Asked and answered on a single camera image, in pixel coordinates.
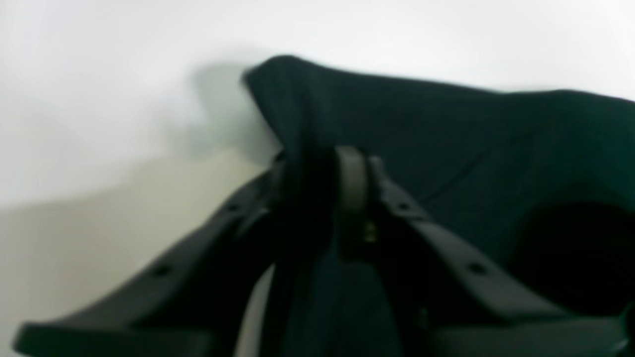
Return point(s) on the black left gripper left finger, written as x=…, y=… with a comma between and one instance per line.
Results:
x=189, y=302

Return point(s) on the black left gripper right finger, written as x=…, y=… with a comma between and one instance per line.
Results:
x=447, y=297

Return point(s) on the black printed T-shirt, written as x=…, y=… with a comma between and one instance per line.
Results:
x=540, y=182

